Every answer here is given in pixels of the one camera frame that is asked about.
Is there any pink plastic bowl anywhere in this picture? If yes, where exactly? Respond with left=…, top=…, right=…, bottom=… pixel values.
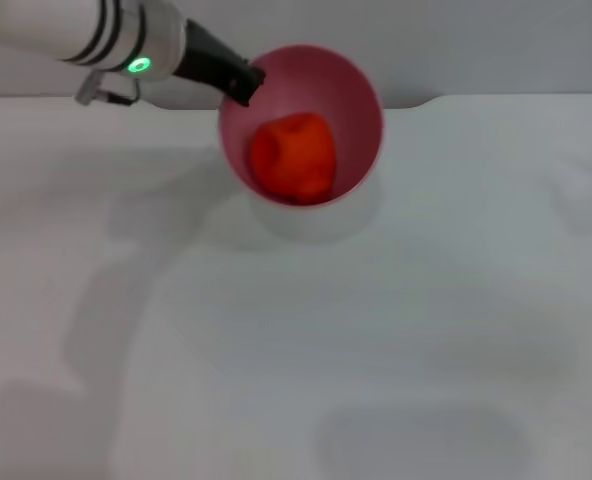
left=217, top=44, right=386, bottom=208

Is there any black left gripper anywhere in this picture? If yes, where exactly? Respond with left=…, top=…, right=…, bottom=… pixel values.
left=173, top=18, right=267, bottom=107

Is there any orange toy fruit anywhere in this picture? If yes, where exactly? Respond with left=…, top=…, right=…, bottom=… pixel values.
left=249, top=112, right=339, bottom=206

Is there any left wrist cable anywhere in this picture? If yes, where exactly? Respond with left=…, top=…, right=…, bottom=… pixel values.
left=74, top=69, right=143, bottom=107

